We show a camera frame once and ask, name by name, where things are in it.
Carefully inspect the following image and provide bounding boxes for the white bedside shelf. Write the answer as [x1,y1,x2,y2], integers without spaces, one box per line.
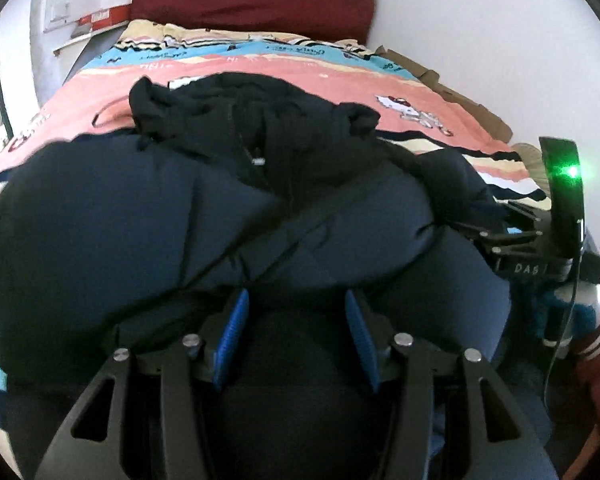
[53,20,130,56]

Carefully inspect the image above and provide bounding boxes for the navy blue puffer jacket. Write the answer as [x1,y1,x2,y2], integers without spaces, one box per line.
[0,73,510,385]

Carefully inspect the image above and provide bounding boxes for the red and white box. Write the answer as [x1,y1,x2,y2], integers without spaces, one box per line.
[78,4,131,30]

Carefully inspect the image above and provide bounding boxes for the black cable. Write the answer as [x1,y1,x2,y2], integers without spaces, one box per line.
[542,253,584,411]

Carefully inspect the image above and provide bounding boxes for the pink Hello Kitty blanket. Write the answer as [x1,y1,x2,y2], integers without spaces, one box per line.
[0,18,600,476]

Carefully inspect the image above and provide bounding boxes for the white wall socket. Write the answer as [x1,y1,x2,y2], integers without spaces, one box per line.
[48,2,70,23]

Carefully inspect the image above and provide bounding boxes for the brown cardboard sheet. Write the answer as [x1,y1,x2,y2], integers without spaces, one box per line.
[376,46,513,143]

